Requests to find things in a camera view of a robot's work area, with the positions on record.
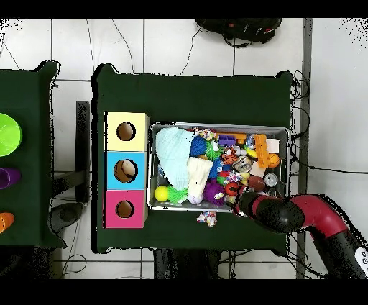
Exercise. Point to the blue plastic toy brick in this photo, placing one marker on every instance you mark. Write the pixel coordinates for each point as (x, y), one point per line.
(227, 140)

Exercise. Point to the cream knitted cloth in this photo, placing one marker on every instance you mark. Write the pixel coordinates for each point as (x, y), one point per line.
(198, 175)

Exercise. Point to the black backpack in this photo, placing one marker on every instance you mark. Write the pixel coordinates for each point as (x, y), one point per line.
(241, 28)

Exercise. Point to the green plastic bowl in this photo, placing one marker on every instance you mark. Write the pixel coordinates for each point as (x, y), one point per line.
(8, 135)

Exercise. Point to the tiger plush toy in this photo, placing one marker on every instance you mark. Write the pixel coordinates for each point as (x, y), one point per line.
(229, 155)

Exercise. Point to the purple spiky ball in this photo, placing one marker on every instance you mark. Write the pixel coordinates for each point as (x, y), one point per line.
(212, 191)

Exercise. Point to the light blue knitted cloth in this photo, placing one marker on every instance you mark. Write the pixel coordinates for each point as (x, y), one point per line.
(172, 155)

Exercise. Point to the purple plastic cup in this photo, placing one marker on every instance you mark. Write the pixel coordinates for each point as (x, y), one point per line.
(8, 178)

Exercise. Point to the yellow ball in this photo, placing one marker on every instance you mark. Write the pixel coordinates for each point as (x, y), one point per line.
(161, 193)

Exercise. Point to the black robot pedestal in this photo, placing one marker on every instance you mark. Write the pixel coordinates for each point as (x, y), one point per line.
(187, 264)

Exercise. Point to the wooden box with three holes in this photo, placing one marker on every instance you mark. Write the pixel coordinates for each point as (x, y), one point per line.
(126, 142)

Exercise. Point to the brown toy football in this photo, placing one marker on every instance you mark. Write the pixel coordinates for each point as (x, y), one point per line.
(256, 183)

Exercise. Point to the colourful patterned cloth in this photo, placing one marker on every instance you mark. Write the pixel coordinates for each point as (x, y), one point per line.
(207, 218)

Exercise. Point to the orange ball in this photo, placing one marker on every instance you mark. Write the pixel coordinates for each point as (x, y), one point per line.
(273, 160)

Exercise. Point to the long orange toy brick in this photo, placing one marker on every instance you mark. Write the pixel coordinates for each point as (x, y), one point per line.
(261, 151)

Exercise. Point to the orange plastic cup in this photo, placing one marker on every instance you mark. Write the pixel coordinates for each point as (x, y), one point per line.
(5, 222)

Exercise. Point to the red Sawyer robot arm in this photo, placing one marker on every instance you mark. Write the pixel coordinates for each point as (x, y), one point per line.
(316, 213)

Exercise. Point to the dark green table cloth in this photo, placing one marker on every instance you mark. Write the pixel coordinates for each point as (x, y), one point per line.
(26, 172)
(189, 97)

